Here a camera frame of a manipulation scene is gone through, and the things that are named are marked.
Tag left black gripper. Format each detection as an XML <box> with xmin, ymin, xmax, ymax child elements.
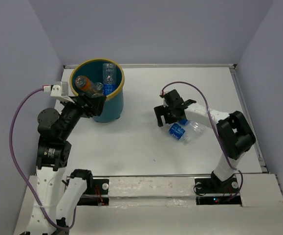
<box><xmin>59</xmin><ymin>92</ymin><xmax>107</xmax><ymax>139</ymax></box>

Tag long orange bottle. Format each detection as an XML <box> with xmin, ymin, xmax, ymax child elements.
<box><xmin>74</xmin><ymin>75</ymin><xmax>101</xmax><ymax>96</ymax></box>

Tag blue label bottle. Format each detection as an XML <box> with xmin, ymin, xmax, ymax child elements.
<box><xmin>178</xmin><ymin>119</ymin><xmax>205</xmax><ymax>135</ymax></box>
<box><xmin>168</xmin><ymin>123</ymin><xmax>191</xmax><ymax>143</ymax></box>
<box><xmin>103</xmin><ymin>63</ymin><xmax>116</xmax><ymax>95</ymax></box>

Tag clear bottle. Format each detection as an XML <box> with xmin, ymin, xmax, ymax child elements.
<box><xmin>91</xmin><ymin>82</ymin><xmax>104</xmax><ymax>97</ymax></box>

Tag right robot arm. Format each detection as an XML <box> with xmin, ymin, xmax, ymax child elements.
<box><xmin>154</xmin><ymin>90</ymin><xmax>256</xmax><ymax>194</ymax></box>

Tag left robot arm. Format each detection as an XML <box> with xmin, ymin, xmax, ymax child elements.
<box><xmin>24</xmin><ymin>94</ymin><xmax>106</xmax><ymax>235</ymax></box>

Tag teal bin with yellow rim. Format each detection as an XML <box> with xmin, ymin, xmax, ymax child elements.
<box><xmin>69</xmin><ymin>58</ymin><xmax>125</xmax><ymax>123</ymax></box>

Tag white foam strip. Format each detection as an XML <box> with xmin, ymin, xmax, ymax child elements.
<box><xmin>108</xmin><ymin>177</ymin><xmax>196</xmax><ymax>208</ymax></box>

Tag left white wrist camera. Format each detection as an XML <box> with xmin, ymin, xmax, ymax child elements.
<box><xmin>50</xmin><ymin>82</ymin><xmax>74</xmax><ymax>103</ymax></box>

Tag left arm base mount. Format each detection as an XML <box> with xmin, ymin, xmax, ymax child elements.
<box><xmin>77</xmin><ymin>178</ymin><xmax>109</xmax><ymax>206</ymax></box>

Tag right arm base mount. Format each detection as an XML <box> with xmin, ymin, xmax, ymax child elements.
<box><xmin>193</xmin><ymin>177</ymin><xmax>242</xmax><ymax>206</ymax></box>

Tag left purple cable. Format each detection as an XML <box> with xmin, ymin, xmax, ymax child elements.
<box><xmin>8</xmin><ymin>85</ymin><xmax>76</xmax><ymax>231</ymax></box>

